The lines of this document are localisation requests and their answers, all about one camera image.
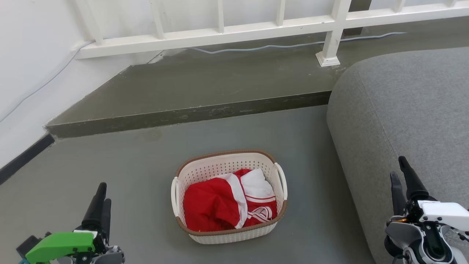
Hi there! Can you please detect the white brown-rimmed laundry basket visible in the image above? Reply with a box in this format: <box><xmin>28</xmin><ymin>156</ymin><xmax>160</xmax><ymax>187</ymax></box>
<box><xmin>171</xmin><ymin>149</ymin><xmax>288</xmax><ymax>245</ymax></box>

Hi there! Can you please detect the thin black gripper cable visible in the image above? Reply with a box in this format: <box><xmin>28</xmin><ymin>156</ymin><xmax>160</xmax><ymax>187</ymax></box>
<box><xmin>442</xmin><ymin>224</ymin><xmax>469</xmax><ymax>243</ymax></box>

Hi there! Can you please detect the grey fabric sofa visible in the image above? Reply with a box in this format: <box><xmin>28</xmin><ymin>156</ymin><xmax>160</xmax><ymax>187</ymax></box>
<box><xmin>326</xmin><ymin>47</ymin><xmax>469</xmax><ymax>264</ymax></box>

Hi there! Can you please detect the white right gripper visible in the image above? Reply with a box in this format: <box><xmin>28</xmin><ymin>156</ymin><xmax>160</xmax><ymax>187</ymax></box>
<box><xmin>390</xmin><ymin>156</ymin><xmax>469</xmax><ymax>232</ymax></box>

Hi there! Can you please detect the red and white garment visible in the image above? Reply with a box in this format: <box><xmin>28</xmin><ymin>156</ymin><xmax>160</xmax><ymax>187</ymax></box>
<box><xmin>183</xmin><ymin>168</ymin><xmax>278</xmax><ymax>232</ymax></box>

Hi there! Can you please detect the white wooden railing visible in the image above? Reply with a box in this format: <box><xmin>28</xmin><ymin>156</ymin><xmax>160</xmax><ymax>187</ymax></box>
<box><xmin>73</xmin><ymin>0</ymin><xmax>469</xmax><ymax>67</ymax></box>

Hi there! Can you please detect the thin white cable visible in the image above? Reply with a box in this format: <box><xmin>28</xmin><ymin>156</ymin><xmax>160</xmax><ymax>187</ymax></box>
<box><xmin>0</xmin><ymin>40</ymin><xmax>95</xmax><ymax>123</ymax></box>

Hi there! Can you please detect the black baseboard strip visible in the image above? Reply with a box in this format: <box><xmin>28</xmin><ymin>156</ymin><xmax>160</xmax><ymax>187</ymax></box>
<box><xmin>0</xmin><ymin>133</ymin><xmax>56</xmax><ymax>186</ymax></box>

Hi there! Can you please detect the light blue cable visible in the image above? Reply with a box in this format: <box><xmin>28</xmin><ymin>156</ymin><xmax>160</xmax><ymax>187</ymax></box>
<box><xmin>186</xmin><ymin>32</ymin><xmax>407</xmax><ymax>55</ymax></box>

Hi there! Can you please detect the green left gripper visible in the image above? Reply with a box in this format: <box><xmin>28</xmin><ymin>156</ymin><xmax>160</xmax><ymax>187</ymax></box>
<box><xmin>16</xmin><ymin>182</ymin><xmax>112</xmax><ymax>264</ymax></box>

